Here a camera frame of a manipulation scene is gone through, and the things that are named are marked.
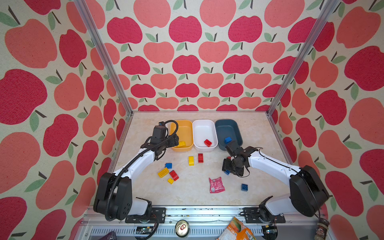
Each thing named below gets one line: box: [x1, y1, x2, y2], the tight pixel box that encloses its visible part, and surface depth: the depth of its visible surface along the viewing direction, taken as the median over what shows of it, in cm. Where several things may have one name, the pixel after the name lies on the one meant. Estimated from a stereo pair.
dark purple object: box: [97, 231, 117, 240], surface depth 67 cm
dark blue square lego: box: [241, 183, 248, 192], surface depth 84 cm
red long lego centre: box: [198, 153, 204, 163], surface depth 95 cm
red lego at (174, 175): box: [169, 170, 179, 182], surface depth 88 cm
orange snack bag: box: [216, 216, 256, 240], surface depth 69 cm
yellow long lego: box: [157, 167, 169, 178], surface depth 90 cm
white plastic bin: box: [192, 119, 218, 152], surface depth 107 cm
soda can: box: [175, 219, 190, 238], surface depth 63 cm
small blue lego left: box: [165, 163, 173, 169], surface depth 94 cm
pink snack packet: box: [208, 176, 225, 194], surface depth 84 cm
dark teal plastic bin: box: [215, 119, 243, 151], surface depth 110 cm
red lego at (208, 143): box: [204, 139, 213, 148], surface depth 103 cm
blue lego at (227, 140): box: [224, 136, 232, 145], surface depth 103 cm
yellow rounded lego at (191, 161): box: [188, 156, 195, 166], surface depth 95 cm
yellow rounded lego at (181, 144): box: [177, 141, 186, 147], surface depth 103 cm
